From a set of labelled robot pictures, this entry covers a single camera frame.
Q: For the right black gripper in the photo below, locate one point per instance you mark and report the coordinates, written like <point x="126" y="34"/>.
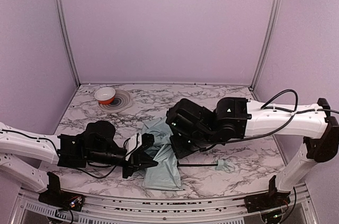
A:
<point x="181" y="147"/>

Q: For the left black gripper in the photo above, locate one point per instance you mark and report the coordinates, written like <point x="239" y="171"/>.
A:
<point x="133" y="164"/>

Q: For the mint green folding umbrella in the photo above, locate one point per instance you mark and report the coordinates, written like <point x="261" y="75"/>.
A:
<point x="165" y="175"/>

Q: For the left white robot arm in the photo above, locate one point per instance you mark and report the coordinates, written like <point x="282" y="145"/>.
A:
<point x="95" y="145"/>

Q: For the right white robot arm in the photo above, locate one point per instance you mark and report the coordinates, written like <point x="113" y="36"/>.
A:
<point x="236" y="119"/>

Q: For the grey ringed plate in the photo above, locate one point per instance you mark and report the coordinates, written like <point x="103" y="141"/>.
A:
<point x="121" y="102"/>

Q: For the orange white bowl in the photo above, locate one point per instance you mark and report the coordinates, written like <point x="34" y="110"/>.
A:
<point x="105" y="95"/>

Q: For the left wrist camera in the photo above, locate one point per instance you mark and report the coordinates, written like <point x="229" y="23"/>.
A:
<point x="137" y="144"/>

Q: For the front aluminium rail base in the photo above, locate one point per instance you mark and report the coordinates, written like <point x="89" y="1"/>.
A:
<point x="113" y="209"/>

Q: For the right aluminium frame post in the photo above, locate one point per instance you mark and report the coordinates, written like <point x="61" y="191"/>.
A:
<point x="273" y="16"/>

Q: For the aluminium frame post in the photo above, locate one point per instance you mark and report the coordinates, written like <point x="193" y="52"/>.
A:
<point x="273" y="16"/>
<point x="66" y="42"/>

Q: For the left aluminium frame post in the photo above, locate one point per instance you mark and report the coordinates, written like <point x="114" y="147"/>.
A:
<point x="66" y="42"/>

